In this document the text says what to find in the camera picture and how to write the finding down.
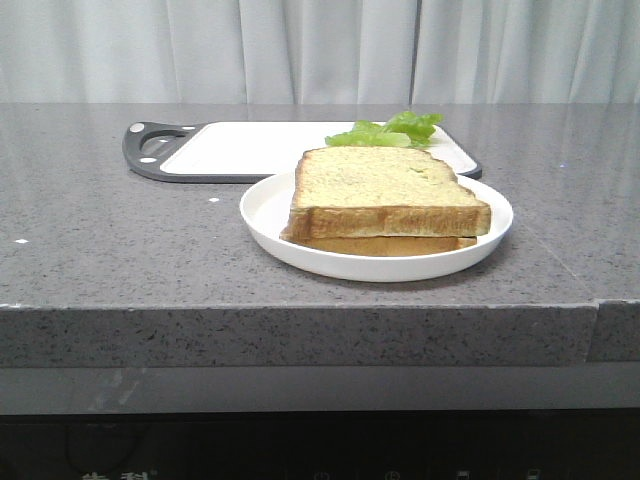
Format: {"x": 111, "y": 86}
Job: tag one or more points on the bread slice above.
{"x": 359, "y": 192}
{"x": 384, "y": 246}

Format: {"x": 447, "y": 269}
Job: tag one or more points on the green lettuce leaf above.
{"x": 405, "y": 129}

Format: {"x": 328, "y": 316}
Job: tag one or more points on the white round plate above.
{"x": 265, "y": 210}

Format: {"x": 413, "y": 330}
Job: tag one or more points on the white black cutting board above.
{"x": 241, "y": 152}

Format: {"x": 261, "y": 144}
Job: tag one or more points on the grey curtain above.
{"x": 320, "y": 52}

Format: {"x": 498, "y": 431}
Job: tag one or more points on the black appliance front panel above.
{"x": 517, "y": 444}

